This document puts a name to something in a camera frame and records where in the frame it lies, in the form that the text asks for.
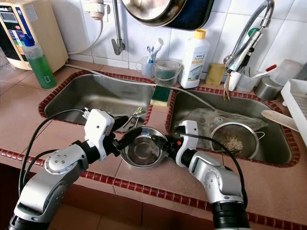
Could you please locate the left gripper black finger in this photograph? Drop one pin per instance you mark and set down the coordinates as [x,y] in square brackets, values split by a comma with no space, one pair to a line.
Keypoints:
[121,123]
[131,138]

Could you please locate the metal fork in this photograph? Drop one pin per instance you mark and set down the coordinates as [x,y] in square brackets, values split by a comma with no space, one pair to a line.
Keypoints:
[134,122]

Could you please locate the round steel plate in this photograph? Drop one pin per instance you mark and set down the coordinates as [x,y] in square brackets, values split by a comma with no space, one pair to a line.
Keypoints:
[144,153]

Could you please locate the green white training chopsticks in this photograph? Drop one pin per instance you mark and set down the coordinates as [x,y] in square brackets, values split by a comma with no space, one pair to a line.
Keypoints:
[139,112]

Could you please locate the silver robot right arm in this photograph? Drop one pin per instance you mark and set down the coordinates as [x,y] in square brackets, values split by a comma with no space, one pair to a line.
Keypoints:
[216,177]

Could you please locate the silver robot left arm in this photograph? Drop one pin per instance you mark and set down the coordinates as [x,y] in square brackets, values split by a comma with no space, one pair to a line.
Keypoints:
[48,182]

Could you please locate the clear plastic bag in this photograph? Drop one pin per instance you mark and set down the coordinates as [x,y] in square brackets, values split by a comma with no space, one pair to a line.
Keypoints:
[206,120]

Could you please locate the green yellow scrub sponge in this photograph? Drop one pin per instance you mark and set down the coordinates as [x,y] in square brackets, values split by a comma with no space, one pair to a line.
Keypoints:
[160,96]

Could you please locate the wide steel sink basin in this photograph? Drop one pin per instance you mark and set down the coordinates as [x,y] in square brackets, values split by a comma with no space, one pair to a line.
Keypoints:
[201,105]

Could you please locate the white toothbrush cup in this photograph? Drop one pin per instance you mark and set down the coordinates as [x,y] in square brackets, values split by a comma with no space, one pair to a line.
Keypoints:
[145,69]

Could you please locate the white detergent bottle yellow cap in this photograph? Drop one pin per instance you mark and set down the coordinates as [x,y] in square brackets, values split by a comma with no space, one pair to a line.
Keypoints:
[194,62]

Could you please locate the blue white toothbrush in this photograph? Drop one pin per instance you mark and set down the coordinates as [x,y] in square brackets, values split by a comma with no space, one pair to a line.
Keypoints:
[156,48]

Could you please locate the green liquid soap bottle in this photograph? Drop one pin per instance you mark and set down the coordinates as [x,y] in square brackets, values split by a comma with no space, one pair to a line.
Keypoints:
[41,69]

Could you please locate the wooden spatula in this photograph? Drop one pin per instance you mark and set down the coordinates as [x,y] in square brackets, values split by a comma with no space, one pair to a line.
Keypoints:
[278,119]

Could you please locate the steel cup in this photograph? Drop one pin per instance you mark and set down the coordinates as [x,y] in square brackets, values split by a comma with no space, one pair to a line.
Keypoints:
[268,88]

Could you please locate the hanging steel wok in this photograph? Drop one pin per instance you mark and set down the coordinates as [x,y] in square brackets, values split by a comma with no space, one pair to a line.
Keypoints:
[153,12]

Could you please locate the beige water filter appliance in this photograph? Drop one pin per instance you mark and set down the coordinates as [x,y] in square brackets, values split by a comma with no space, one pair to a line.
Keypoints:
[53,28]

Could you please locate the red tipped white utensil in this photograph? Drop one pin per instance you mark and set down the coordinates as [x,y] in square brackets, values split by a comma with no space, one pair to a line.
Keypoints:
[267,71]

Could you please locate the chrome sink faucet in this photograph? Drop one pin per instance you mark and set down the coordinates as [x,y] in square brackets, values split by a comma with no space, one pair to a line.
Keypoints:
[247,50]

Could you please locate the hanging dark pan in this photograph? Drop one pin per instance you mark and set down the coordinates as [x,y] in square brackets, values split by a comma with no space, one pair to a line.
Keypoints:
[199,14]

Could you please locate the white dish rack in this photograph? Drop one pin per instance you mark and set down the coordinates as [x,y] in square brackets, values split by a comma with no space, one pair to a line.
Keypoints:
[297,105]

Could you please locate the clear plastic container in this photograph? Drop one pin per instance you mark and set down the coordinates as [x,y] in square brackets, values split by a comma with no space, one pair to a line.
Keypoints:
[288,72]

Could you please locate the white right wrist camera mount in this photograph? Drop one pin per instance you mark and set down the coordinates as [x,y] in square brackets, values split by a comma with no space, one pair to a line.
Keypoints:
[187,143]

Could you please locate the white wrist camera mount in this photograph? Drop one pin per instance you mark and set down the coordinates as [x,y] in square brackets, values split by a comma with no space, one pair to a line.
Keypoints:
[187,143]
[98,129]

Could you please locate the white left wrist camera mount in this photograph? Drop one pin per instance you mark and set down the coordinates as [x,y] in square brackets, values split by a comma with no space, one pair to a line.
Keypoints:
[98,129]

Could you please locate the chrome wall tap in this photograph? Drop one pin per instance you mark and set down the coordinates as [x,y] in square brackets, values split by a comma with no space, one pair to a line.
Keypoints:
[117,44]

